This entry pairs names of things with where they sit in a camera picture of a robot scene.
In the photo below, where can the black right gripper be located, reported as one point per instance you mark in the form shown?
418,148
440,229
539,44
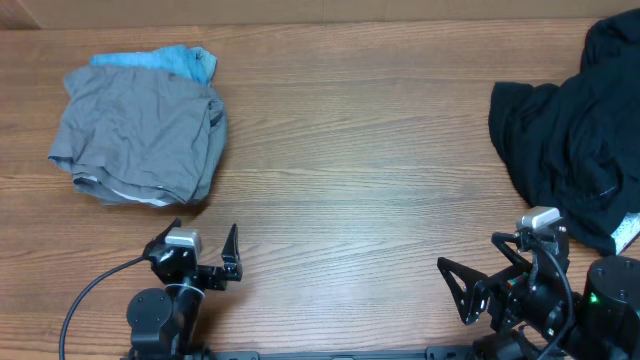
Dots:
485,295

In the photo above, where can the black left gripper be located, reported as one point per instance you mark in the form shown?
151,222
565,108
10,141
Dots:
206,273

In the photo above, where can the grey shorts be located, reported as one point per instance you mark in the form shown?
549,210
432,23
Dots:
136,135

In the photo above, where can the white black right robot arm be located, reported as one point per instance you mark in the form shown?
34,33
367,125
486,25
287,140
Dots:
605,320

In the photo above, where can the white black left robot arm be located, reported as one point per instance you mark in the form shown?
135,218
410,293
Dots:
163,320

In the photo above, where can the white patterned garment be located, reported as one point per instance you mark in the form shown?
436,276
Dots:
626,232

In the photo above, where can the black garment pile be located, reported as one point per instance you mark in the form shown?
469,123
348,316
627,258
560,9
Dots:
575,146

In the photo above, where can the folded blue denim jeans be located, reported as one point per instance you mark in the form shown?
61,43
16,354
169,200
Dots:
195,63

